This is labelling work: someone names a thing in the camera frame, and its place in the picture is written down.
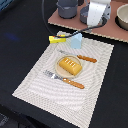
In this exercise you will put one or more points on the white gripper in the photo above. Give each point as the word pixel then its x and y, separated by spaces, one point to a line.
pixel 103 2

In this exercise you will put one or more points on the light blue milk carton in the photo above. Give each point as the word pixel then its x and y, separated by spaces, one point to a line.
pixel 76 41

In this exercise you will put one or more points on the yellow butter box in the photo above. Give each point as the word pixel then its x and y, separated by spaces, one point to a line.
pixel 59 38

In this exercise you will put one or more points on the orange bread loaf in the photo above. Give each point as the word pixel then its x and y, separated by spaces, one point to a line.
pixel 70 66

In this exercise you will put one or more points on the dark grey pan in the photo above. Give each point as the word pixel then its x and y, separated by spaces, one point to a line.
pixel 83 15

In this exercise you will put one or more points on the pink tray mat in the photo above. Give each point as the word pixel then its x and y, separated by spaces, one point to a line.
pixel 109 30

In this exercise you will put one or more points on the beige bowl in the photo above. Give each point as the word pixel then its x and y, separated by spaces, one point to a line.
pixel 122 15

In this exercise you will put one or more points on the dark grey pot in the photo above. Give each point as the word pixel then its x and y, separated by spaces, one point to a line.
pixel 67 8

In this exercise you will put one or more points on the round wooden plate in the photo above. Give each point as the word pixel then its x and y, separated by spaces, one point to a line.
pixel 62 72

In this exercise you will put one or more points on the beige woven placemat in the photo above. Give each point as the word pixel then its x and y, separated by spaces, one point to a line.
pixel 61 99

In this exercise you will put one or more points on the knife with wooden handle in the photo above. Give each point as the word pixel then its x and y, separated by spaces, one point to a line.
pixel 79 56

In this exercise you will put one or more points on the fork with wooden handle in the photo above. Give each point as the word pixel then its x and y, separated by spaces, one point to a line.
pixel 66 80

